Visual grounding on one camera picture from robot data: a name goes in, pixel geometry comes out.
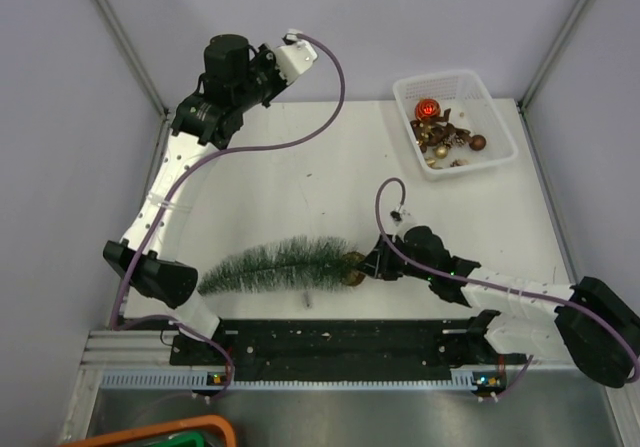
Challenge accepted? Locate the clear battery box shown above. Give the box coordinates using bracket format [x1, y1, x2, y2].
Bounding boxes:
[303, 292, 312, 309]

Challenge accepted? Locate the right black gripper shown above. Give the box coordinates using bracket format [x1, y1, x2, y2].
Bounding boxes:
[356, 233, 434, 281]

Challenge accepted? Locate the brown ribbon bow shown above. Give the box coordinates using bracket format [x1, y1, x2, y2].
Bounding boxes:
[410, 109, 472, 153]

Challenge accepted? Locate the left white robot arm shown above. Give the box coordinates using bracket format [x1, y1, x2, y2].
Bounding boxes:
[103, 34, 297, 364]

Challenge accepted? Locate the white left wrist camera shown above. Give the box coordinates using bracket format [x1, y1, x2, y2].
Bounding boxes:
[274, 29, 318, 85]

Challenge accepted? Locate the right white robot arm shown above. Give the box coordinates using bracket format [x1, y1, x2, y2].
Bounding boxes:
[357, 226, 639, 388]

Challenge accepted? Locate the brown bauble right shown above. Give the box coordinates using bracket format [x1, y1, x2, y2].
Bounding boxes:
[469, 135, 487, 151]

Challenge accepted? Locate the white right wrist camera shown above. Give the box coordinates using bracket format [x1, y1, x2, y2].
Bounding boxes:
[390, 208, 416, 236]

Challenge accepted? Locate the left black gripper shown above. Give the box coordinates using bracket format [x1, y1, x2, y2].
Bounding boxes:
[232, 43, 293, 113]

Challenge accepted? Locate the orange bin rim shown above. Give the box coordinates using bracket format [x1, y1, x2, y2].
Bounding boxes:
[63, 415, 239, 447]

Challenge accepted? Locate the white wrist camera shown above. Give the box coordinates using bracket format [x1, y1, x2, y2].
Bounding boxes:
[274, 29, 318, 85]
[390, 208, 416, 236]

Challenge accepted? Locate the small green christmas tree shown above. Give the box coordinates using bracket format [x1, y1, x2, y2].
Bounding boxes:
[197, 236, 365, 296]

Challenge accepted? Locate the red glitter bauble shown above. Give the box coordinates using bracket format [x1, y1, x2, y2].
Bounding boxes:
[414, 98, 441, 121]

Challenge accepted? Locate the white plastic basket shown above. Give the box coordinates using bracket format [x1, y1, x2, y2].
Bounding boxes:
[392, 69, 519, 181]

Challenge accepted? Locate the green bin lid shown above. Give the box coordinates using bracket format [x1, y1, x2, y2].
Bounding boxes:
[156, 431, 224, 447]

